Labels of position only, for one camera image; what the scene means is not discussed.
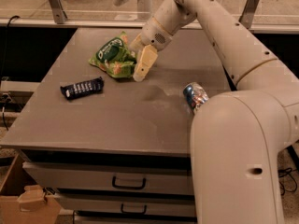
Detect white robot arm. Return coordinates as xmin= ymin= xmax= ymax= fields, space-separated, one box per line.
xmin=131 ymin=0 xmax=299 ymax=224

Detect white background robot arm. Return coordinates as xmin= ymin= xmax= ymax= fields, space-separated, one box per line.
xmin=113 ymin=0 xmax=195 ymax=51

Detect right metal rail bracket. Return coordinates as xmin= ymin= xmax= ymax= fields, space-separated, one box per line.
xmin=239 ymin=0 xmax=260 ymax=29

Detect blue silver soda can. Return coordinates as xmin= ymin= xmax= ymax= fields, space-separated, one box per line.
xmin=183 ymin=82 xmax=209 ymax=113

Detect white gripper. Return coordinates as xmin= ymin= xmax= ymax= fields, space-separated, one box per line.
xmin=129 ymin=0 xmax=196 ymax=82

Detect top drawer black handle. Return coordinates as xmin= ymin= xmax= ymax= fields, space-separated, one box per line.
xmin=111 ymin=176 xmax=147 ymax=190

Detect dark blue rxbar wrapper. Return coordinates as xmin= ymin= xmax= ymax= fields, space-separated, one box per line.
xmin=60 ymin=77 xmax=104 ymax=100

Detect left metal rail bracket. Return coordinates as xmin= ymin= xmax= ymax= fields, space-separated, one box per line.
xmin=49 ymin=0 xmax=67 ymax=24

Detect black power adapter with cable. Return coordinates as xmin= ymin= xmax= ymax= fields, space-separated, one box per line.
xmin=278 ymin=167 xmax=298 ymax=195

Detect metal rail bracket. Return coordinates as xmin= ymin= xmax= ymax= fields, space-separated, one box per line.
xmin=49 ymin=0 xmax=67 ymax=24
xmin=239 ymin=0 xmax=260 ymax=29

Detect lower drawer black handle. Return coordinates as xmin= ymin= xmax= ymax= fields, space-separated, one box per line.
xmin=121 ymin=203 xmax=148 ymax=215

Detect green rice chip bag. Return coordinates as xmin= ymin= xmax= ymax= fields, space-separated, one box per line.
xmin=89 ymin=31 xmax=136 ymax=78

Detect brown cardboard box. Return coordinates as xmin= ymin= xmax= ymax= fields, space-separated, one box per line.
xmin=0 ymin=156 xmax=61 ymax=224

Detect grey drawer cabinet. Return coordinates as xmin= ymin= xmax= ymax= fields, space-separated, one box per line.
xmin=3 ymin=28 xmax=229 ymax=224

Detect drawer black handle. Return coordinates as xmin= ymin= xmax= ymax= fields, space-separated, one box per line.
xmin=111 ymin=176 xmax=147 ymax=190
xmin=121 ymin=203 xmax=148 ymax=215

